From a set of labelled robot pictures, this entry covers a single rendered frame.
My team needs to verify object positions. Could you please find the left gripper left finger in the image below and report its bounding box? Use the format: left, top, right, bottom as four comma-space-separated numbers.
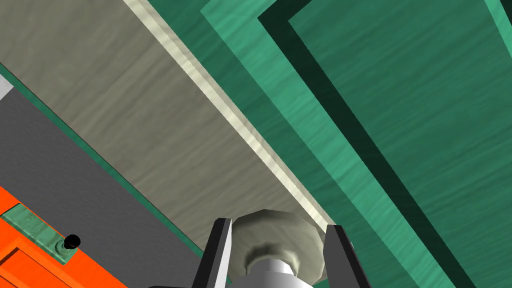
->
193, 217, 233, 288

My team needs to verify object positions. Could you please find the green door plate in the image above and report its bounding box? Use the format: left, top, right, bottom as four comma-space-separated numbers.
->
0, 202, 80, 265

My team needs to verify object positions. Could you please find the black door knob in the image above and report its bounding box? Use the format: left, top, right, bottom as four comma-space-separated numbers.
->
63, 234, 82, 250

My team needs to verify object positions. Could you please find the orange door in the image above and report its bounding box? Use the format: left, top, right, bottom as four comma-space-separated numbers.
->
0, 185, 130, 288

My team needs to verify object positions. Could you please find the beige and grey door knob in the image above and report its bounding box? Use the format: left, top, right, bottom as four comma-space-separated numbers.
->
229, 208, 330, 288

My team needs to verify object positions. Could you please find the green panelled door leaf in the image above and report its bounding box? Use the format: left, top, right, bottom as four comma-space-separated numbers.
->
147, 0, 512, 288

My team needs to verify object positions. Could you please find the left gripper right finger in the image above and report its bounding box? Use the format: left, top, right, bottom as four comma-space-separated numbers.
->
322, 224, 372, 288

